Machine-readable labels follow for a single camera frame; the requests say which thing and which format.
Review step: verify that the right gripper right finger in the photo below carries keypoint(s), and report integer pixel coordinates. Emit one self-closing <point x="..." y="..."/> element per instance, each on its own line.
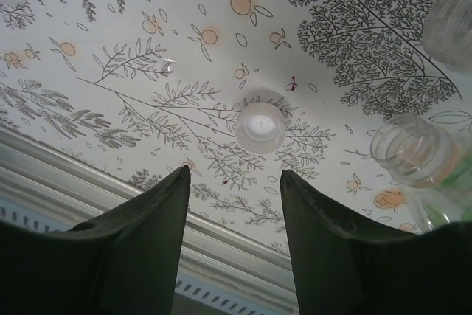
<point x="368" y="274"/>

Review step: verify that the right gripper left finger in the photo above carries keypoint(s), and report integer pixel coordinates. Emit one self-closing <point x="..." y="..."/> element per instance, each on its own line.
<point x="92" y="267"/>

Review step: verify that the translucent clear bottle cap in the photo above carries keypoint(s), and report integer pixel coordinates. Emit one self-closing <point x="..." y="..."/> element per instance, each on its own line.
<point x="260" y="127"/>

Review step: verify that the floral printed table mat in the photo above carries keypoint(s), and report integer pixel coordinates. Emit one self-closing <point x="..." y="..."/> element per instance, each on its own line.
<point x="110" y="90"/>

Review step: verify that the white green packet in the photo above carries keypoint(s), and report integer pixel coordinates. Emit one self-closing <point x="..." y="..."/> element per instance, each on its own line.
<point x="453" y="23"/>

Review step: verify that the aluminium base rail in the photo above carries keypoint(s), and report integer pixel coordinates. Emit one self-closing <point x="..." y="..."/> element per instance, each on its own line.
<point x="73" y="189"/>

